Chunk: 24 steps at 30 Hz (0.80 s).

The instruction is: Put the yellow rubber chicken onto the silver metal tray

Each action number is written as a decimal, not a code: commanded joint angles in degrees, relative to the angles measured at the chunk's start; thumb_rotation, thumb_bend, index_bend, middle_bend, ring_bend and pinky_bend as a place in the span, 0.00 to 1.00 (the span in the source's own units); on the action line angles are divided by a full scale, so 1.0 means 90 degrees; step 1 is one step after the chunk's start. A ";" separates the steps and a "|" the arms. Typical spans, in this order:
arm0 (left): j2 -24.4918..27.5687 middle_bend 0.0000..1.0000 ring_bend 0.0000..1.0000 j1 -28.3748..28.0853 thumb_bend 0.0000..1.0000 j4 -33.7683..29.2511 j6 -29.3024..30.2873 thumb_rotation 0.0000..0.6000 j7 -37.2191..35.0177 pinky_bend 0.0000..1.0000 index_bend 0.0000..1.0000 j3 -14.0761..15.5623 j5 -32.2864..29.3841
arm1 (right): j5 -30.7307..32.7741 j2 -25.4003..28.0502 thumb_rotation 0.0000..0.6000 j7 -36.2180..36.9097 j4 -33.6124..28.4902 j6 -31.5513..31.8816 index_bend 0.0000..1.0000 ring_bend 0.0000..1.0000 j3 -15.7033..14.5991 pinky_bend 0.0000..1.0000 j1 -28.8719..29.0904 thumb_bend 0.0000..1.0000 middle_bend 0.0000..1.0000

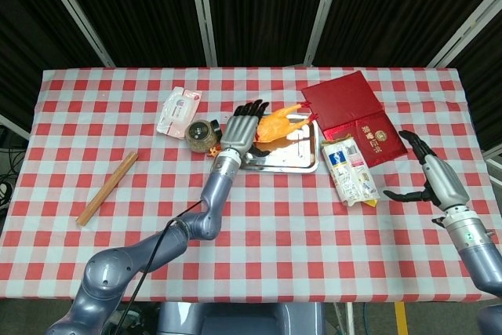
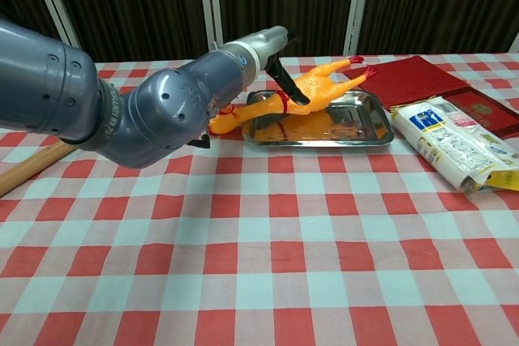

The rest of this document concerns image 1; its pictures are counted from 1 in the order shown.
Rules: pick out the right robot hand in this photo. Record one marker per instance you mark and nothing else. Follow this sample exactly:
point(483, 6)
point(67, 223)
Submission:
point(445, 182)

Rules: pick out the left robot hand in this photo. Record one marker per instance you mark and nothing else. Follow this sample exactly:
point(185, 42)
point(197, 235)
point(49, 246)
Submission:
point(239, 131)

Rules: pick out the yellow rubber chicken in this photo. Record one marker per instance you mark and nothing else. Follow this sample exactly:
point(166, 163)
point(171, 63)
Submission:
point(276, 125)

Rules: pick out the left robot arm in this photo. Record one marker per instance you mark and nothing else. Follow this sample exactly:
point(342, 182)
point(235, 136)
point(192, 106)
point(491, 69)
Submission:
point(113, 268)

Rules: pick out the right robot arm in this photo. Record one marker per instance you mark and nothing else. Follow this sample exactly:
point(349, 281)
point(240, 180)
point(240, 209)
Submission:
point(478, 256)

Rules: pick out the metal tray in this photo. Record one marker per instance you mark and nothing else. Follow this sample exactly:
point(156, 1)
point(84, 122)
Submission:
point(298, 158)

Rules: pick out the glass jar with black lid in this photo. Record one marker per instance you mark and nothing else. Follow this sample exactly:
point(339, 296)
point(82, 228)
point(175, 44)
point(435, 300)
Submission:
point(201, 137)

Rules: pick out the white wet wipes packet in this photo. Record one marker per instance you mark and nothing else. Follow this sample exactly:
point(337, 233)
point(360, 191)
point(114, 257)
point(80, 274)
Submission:
point(178, 111)

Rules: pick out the white snack packet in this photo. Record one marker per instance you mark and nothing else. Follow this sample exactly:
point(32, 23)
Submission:
point(351, 172)

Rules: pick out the red certificate booklet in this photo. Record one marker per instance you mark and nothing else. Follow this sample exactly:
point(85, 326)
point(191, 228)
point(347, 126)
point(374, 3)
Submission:
point(345, 99)

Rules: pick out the red white checkered tablecloth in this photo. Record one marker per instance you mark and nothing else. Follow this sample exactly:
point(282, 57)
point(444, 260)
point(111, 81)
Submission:
point(298, 241)

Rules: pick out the wooden stick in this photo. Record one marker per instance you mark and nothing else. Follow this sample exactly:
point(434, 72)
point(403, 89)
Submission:
point(106, 190)

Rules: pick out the grey robot torso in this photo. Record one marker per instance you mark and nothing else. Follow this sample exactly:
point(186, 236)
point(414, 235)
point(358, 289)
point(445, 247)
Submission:
point(239, 319)

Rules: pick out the pale plastic bucket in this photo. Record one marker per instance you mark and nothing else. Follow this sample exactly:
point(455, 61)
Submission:
point(136, 317)

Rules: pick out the white metal partition post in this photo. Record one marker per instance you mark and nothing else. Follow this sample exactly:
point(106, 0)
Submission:
point(495, 162)
point(13, 125)
point(466, 31)
point(203, 13)
point(74, 13)
point(323, 13)

